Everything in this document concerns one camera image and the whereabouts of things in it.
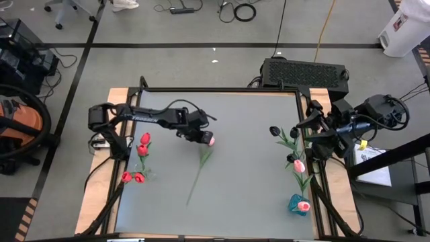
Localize long black cable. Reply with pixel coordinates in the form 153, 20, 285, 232
271, 0, 289, 58

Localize black floor cables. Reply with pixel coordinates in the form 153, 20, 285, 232
399, 82, 430, 102

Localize black perforated computer case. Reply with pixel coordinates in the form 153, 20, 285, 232
260, 57, 350, 102

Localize yellow cable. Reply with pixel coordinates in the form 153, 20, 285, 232
313, 0, 337, 64

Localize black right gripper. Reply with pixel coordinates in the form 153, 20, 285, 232
296, 98, 356, 146

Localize white bin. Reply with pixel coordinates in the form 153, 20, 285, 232
378, 0, 430, 58

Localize blue glass vase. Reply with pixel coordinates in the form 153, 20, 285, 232
288, 193, 312, 217

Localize white sneaker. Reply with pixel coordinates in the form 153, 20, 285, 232
112, 0, 140, 13

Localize clear glass vase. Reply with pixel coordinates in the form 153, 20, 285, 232
134, 163, 157, 182
284, 153, 305, 171

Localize black electronics rack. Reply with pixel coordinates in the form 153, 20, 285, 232
0, 17, 60, 97

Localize black power strip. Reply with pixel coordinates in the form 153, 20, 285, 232
169, 7, 196, 15

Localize coiled black cable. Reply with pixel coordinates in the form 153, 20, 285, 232
218, 0, 258, 24

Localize white paper booklet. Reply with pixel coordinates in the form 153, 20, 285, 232
352, 143, 393, 188

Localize grey side table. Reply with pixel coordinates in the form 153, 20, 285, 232
345, 143, 423, 206

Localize orange shop vacuum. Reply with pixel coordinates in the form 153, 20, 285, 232
0, 83, 61, 175

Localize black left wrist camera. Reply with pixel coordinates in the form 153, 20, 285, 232
200, 130, 215, 147

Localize black diagonal beam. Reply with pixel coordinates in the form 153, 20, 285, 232
347, 133, 430, 181

